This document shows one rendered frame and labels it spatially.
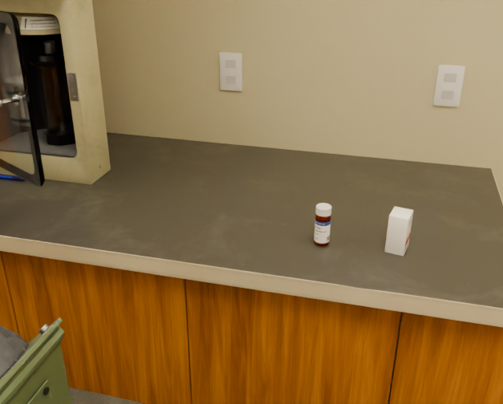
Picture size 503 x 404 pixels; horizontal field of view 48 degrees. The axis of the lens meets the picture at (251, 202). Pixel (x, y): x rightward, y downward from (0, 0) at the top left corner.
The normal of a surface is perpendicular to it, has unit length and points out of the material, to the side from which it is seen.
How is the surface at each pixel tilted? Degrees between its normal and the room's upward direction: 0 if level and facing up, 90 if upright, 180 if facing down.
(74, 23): 90
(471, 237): 0
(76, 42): 90
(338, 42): 90
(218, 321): 90
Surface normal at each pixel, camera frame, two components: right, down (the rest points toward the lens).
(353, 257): 0.02, -0.90
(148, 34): -0.25, 0.42
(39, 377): 0.97, 0.11
